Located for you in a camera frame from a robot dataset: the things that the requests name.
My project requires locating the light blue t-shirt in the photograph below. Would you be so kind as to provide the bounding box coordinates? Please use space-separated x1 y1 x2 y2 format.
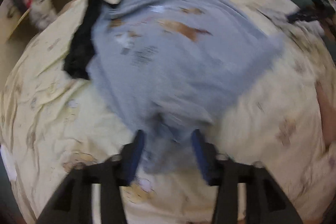
88 0 285 174

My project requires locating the grey tabby cat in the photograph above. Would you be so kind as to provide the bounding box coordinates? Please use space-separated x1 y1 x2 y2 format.
29 0 61 30

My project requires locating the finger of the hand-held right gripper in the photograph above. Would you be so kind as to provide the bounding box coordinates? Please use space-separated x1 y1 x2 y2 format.
287 7 335 24

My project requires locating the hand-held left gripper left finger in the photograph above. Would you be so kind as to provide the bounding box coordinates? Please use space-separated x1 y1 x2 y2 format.
35 130 146 224

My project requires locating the black garment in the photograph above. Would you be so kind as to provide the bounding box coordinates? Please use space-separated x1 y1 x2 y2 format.
63 0 221 80

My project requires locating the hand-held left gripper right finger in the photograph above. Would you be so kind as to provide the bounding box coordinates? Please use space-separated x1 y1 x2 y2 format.
190 129 303 224

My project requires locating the bear print duvet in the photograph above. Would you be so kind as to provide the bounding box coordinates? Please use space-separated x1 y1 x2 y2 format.
0 0 336 224

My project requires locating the person's right leg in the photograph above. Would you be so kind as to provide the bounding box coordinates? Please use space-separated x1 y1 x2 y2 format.
316 82 336 146

